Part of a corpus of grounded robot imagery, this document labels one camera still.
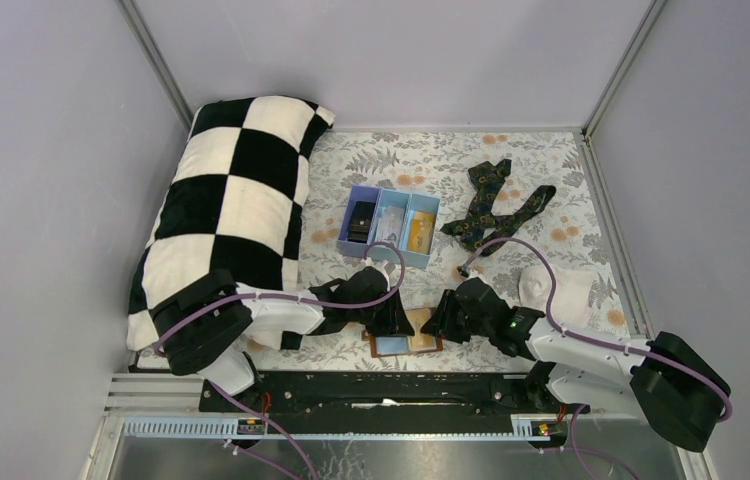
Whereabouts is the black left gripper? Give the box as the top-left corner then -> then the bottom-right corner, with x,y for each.
349,286 -> 415,337

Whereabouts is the light blue card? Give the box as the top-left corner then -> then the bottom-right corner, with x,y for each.
374,336 -> 409,356

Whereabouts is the brown leather card holder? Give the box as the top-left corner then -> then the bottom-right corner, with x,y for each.
361,307 -> 444,358

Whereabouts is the pale grey credit card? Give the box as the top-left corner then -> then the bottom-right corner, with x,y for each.
374,205 -> 406,248

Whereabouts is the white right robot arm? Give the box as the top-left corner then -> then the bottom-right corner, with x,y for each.
421,278 -> 731,452

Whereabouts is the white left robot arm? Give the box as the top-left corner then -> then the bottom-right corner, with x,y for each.
151,266 -> 415,411

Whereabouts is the blue three-compartment organizer box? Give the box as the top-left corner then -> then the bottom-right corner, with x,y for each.
337,185 -> 440,269

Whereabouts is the dark floral patterned necktie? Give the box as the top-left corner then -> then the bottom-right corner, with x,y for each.
440,158 -> 558,258

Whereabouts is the black item in box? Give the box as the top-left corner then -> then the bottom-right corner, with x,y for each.
346,201 -> 376,244

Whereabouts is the white crumpled cloth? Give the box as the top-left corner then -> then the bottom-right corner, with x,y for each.
518,264 -> 596,327

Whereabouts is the floral patterned table mat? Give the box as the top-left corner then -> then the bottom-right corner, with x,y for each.
237,132 -> 630,372

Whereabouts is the black and white checkered pillow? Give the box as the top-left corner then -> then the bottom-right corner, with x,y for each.
126,95 -> 335,351

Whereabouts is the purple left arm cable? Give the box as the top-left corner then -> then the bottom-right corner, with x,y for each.
152,241 -> 407,480

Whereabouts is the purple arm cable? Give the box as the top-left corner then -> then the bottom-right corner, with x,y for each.
152,241 -> 407,480
457,237 -> 734,425

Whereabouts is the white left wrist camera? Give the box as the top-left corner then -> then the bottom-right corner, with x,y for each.
363,259 -> 394,284

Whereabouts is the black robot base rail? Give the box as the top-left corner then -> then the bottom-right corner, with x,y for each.
198,371 -> 577,437

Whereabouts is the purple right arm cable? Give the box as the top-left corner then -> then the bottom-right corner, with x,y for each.
457,237 -> 734,425

